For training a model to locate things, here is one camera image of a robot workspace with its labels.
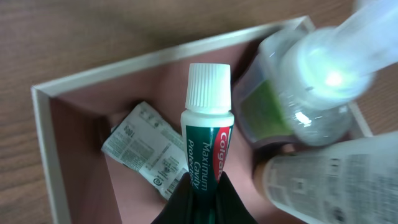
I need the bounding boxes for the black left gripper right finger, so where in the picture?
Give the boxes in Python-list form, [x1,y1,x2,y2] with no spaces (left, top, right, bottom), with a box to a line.
[215,172,257,224]

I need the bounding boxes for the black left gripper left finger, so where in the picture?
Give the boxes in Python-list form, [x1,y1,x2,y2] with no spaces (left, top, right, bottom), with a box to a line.
[151,173,194,224]

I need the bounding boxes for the green white soap bar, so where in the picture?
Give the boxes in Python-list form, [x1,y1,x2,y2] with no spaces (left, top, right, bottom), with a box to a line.
[101,101,188,200]

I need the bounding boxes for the teal toothpaste tube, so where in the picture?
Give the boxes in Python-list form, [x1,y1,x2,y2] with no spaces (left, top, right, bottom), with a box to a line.
[181,63,234,223]

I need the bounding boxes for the white tube gold cap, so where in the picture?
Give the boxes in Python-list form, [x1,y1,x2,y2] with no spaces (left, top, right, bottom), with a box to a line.
[254,132,397,224]

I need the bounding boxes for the blue liquid clear bottle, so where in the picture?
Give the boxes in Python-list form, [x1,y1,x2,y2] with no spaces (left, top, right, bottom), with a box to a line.
[233,1,397,148]

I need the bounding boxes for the white box pink interior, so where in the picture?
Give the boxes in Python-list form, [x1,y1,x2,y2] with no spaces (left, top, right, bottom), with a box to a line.
[31,16,315,223]

